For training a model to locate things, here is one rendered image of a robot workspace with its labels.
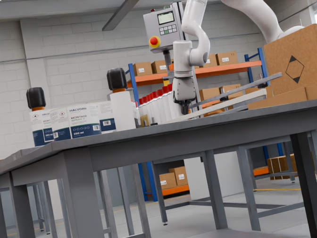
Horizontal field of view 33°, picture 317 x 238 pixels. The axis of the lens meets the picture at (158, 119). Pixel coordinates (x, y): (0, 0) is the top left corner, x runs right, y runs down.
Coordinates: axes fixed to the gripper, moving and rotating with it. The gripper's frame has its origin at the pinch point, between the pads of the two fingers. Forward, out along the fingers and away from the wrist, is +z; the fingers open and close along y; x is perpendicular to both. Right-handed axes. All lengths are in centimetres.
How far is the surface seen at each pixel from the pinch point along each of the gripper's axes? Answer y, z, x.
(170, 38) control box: -8.2, -30.0, -29.3
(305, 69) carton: -21, -24, 58
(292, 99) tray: 13, -24, 93
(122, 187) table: -35, 109, -189
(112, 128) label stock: 28.2, 9.4, -21.7
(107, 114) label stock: 29.0, 3.1, -23.9
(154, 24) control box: -3, -37, -36
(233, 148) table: -108, 72, -131
